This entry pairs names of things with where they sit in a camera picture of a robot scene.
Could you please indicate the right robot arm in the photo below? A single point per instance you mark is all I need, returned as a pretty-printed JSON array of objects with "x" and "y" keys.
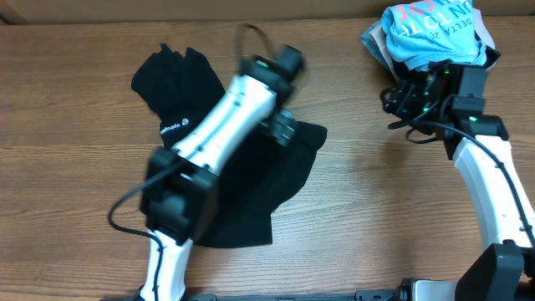
[{"x": 446, "y": 104}]

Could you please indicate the light blue printed t-shirt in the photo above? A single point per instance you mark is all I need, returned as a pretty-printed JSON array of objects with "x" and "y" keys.
[{"x": 428, "y": 31}]

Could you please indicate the black t-shirt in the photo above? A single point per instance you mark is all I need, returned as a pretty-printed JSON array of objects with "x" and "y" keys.
[{"x": 260, "y": 176}]

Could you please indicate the beige folded garment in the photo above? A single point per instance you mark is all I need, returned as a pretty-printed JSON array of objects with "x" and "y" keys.
[{"x": 408, "y": 45}]

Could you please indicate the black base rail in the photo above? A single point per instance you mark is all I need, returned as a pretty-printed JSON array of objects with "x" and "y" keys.
[{"x": 284, "y": 297}]

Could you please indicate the black folded garment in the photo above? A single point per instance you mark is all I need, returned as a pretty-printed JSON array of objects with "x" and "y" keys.
[{"x": 402, "y": 72}]

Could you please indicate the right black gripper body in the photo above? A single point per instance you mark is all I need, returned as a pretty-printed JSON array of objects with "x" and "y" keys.
[{"x": 401, "y": 99}]

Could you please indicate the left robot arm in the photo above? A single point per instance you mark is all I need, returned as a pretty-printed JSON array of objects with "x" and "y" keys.
[{"x": 180, "y": 199}]

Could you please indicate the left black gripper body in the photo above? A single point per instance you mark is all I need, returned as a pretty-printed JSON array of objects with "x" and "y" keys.
[{"x": 282, "y": 126}]

